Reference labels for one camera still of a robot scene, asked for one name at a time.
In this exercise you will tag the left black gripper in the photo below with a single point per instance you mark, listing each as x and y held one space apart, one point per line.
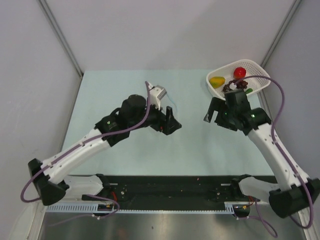
172 124

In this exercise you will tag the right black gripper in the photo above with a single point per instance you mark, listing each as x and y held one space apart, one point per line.
218 104

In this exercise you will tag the yellow fake fruit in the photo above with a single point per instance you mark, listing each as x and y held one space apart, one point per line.
217 81

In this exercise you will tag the dark purple fake grapes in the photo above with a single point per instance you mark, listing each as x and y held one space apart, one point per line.
241 84

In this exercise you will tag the green fake vegetable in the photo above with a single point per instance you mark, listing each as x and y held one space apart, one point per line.
248 91

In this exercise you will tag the red fake tomato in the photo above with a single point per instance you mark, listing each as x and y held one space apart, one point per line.
239 73

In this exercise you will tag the clear zip top bag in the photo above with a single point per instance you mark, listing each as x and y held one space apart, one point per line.
172 103

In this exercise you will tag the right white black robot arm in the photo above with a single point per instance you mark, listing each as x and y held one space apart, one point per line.
294 190

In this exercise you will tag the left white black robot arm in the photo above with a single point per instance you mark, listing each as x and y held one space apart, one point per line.
51 177

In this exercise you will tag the white perforated plastic basket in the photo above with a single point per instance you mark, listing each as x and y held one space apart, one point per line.
257 77

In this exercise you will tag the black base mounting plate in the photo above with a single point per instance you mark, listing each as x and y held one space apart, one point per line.
172 190

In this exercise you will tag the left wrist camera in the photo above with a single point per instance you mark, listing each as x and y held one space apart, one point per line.
156 93

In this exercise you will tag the white slotted cable duct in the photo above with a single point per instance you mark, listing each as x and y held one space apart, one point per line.
107 208

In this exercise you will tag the right aluminium frame post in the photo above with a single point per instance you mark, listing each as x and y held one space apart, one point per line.
296 4

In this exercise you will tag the aluminium frame post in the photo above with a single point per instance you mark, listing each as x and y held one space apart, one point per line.
296 4
49 15

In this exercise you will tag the left aluminium frame post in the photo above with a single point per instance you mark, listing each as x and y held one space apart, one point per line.
49 15

